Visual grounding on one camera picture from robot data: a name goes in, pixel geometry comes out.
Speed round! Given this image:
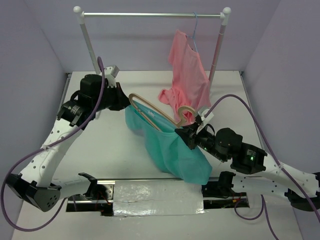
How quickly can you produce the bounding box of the teal t shirt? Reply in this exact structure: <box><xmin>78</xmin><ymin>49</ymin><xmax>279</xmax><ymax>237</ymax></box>
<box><xmin>125</xmin><ymin>103</ymin><xmax>212</xmax><ymax>185</ymax></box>

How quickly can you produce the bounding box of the white clothes rack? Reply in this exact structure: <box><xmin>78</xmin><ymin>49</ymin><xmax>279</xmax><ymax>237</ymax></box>
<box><xmin>73</xmin><ymin>6</ymin><xmax>232</xmax><ymax>83</ymax></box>

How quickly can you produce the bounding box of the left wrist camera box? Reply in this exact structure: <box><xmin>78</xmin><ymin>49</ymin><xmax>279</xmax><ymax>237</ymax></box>
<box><xmin>104</xmin><ymin>65</ymin><xmax>120</xmax><ymax>82</ymax></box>

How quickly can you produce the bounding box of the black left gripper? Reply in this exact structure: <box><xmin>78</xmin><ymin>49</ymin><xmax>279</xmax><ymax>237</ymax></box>
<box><xmin>92</xmin><ymin>81</ymin><xmax>131</xmax><ymax>112</ymax></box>

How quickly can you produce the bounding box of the blue wire hanger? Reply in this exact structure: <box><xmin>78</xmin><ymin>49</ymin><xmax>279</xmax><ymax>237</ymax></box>
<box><xmin>186</xmin><ymin>12</ymin><xmax>198</xmax><ymax>53</ymax></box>

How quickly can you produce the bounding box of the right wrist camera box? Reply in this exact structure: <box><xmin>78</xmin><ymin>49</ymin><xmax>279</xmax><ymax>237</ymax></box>
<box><xmin>197</xmin><ymin>106</ymin><xmax>214</xmax><ymax>128</ymax></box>

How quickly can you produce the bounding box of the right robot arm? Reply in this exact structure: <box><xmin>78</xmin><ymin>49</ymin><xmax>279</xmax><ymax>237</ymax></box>
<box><xmin>175</xmin><ymin>123</ymin><xmax>320</xmax><ymax>212</ymax></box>

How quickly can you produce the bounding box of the tan wooden hanger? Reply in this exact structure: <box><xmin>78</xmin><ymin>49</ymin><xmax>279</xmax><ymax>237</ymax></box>
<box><xmin>128</xmin><ymin>93</ymin><xmax>196</xmax><ymax>131</ymax></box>

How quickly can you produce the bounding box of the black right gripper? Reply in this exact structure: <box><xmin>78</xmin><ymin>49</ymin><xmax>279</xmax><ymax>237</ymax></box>
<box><xmin>174</xmin><ymin>121</ymin><xmax>227</xmax><ymax>162</ymax></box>

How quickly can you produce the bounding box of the pink t shirt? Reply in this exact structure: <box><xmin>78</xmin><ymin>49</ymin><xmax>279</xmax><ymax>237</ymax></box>
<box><xmin>158</xmin><ymin>30</ymin><xmax>211</xmax><ymax>122</ymax></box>

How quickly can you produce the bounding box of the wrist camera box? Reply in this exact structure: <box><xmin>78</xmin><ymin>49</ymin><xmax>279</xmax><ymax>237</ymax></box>
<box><xmin>197</xmin><ymin>106</ymin><xmax>214</xmax><ymax>128</ymax></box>
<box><xmin>104</xmin><ymin>65</ymin><xmax>120</xmax><ymax>82</ymax></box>

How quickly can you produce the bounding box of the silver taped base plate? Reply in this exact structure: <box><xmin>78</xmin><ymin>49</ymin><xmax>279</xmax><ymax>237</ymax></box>
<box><xmin>66</xmin><ymin>178</ymin><xmax>250</xmax><ymax>217</ymax></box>

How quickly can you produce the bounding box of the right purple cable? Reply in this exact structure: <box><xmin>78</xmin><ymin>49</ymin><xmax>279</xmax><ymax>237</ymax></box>
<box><xmin>206</xmin><ymin>94</ymin><xmax>320</xmax><ymax>240</ymax></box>

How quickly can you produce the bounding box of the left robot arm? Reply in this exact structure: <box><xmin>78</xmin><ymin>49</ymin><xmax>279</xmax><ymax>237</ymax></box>
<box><xmin>5</xmin><ymin>73</ymin><xmax>130</xmax><ymax>212</ymax></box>

